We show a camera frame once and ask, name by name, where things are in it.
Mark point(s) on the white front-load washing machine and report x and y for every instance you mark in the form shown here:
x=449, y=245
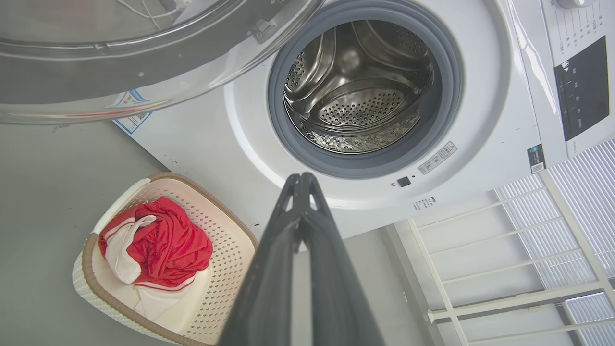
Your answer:
x=216, y=158

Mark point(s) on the cream plastic laundry basket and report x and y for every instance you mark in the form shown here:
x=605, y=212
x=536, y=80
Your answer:
x=226, y=250

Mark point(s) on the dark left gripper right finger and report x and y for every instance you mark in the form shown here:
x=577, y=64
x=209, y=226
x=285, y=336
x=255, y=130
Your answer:
x=336, y=288

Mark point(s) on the red and white garment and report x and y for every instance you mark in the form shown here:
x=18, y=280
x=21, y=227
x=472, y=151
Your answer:
x=168, y=245

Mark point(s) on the white metal rack frame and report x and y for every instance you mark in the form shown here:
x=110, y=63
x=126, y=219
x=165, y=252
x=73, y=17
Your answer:
x=579, y=235

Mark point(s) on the black QR code sticker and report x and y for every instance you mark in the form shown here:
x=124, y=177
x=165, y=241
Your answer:
x=536, y=158

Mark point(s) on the white warning sticker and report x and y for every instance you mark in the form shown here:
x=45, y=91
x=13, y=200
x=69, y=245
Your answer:
x=437, y=157

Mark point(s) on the black washer display panel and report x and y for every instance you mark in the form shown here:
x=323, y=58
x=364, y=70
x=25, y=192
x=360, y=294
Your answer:
x=581, y=91

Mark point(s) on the blue energy label sticker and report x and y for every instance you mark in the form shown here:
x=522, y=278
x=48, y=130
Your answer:
x=132, y=120

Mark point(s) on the small printed text label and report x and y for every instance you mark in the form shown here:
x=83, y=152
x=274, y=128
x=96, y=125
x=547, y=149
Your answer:
x=424, y=203

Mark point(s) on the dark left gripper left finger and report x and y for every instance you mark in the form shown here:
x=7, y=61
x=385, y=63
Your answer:
x=264, y=288

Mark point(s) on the stainless steel washer drum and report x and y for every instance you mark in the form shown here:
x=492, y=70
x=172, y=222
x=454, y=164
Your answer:
x=360, y=105

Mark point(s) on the white washer control knob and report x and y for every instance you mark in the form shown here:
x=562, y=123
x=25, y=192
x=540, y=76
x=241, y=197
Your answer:
x=574, y=3

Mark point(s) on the grey metal hinge bracket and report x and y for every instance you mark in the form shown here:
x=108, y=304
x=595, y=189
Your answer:
x=265, y=30

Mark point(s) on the white corrugated panel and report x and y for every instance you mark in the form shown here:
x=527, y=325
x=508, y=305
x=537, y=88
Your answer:
x=596, y=192

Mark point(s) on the round black glass washer door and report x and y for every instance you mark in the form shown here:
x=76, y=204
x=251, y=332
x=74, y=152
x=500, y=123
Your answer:
x=72, y=77

